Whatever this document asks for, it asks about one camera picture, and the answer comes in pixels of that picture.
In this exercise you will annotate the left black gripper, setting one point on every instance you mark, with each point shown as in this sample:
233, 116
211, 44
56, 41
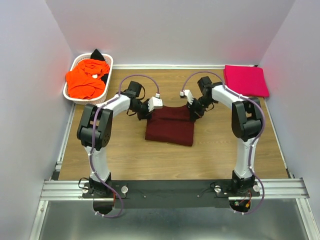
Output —
147, 115

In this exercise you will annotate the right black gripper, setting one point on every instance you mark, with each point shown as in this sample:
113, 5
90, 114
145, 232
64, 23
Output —
194, 114

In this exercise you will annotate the maroon t shirt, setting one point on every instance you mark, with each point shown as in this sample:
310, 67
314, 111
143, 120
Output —
171, 125

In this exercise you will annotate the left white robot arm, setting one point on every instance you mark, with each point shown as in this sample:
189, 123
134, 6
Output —
94, 132

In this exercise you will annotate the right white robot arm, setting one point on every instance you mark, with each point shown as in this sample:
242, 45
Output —
247, 125

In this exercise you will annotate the folded pink t shirt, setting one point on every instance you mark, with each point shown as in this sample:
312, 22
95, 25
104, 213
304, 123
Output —
246, 80

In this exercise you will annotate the orange t shirt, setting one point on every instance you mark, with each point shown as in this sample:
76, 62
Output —
84, 81

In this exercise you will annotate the black t shirt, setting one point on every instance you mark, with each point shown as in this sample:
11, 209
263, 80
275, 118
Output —
96, 55

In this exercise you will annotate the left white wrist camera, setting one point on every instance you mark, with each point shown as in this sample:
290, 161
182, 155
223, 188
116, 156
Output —
154, 103

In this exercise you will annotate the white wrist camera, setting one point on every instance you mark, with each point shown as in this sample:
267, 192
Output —
154, 103
187, 94

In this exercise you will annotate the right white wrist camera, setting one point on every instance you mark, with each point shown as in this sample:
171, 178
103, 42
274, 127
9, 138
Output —
187, 94

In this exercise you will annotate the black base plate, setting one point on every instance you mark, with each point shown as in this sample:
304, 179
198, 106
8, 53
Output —
166, 194

